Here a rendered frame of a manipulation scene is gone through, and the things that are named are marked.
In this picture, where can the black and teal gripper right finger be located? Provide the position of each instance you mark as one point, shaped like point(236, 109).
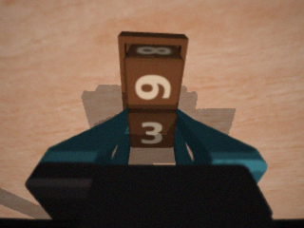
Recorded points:
point(210, 146)

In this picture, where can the brown wooden number cube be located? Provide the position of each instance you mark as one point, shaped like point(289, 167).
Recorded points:
point(152, 75)
point(151, 128)

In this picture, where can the brown wooden tray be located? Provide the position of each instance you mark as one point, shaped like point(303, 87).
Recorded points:
point(128, 38)

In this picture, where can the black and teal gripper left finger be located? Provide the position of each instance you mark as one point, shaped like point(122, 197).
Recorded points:
point(95, 145)

